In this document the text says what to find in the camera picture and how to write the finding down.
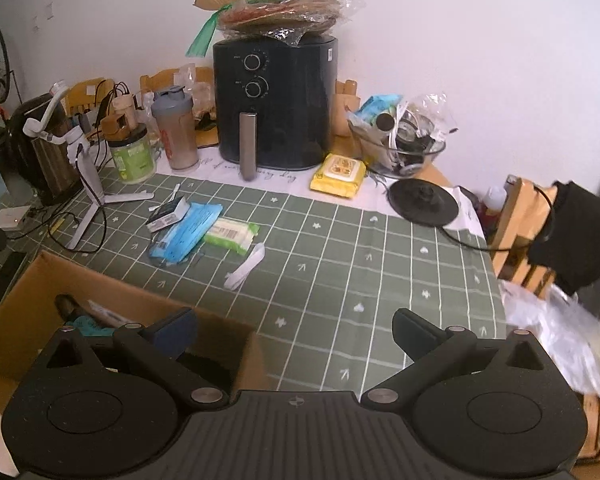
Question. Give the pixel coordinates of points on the wooden chair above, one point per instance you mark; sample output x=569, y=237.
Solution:
x=512, y=220
x=87, y=95
x=162, y=80

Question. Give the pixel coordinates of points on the green grid tablecloth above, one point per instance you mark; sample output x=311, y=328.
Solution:
x=355, y=270

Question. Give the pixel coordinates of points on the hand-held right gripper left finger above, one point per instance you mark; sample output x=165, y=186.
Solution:
x=176, y=331

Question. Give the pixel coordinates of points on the green plastic ribbon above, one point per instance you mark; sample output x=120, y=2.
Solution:
x=205, y=35

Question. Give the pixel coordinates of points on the blue face mask pack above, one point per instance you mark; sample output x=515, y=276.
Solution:
x=187, y=232

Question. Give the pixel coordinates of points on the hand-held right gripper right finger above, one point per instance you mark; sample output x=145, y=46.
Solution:
x=409, y=334

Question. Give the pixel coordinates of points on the wooden block object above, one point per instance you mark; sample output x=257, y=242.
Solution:
x=119, y=117

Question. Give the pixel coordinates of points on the white fabric strip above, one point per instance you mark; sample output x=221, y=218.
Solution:
x=247, y=265

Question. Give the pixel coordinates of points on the grey lid shaker bottle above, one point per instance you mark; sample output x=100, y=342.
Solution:
x=177, y=132

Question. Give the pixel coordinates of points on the black cloth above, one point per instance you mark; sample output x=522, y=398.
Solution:
x=580, y=230

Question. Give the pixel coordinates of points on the tall wooden block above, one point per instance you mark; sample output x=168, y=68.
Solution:
x=344, y=110

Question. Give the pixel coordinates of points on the yellow wet wipes pack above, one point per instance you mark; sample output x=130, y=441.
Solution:
x=339, y=175

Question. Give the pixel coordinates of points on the white stick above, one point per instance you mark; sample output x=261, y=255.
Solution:
x=175, y=192

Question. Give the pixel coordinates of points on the black phone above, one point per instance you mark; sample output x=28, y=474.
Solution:
x=5, y=280

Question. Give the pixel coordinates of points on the green label jar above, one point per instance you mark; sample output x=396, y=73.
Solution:
x=134, y=160

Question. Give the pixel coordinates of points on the clear plastic bag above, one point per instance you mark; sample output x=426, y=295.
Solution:
x=555, y=340

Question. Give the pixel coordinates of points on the glass bowl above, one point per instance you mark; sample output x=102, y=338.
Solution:
x=405, y=157

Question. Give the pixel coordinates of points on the bagged flatbreads on fryer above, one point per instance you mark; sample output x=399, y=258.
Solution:
x=285, y=12

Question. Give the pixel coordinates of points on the blue bath loofah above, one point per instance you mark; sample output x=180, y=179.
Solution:
x=94, y=326

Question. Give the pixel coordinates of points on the green tissue pack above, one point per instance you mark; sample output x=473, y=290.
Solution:
x=232, y=235

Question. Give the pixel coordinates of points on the white power adapter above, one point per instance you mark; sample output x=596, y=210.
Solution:
x=10, y=217

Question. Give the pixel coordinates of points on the white gimbal tripod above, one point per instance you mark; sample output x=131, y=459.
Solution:
x=87, y=180

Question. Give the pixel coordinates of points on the white squeeze bottle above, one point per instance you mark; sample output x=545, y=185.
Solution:
x=494, y=205

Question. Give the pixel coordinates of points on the small black white box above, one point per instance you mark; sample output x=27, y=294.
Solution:
x=167, y=215

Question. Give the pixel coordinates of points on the cardboard box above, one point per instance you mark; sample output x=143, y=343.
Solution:
x=30, y=300

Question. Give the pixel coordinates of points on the black air fryer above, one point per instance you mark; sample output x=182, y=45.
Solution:
x=285, y=110

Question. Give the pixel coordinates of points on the blue packet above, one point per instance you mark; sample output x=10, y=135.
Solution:
x=377, y=107

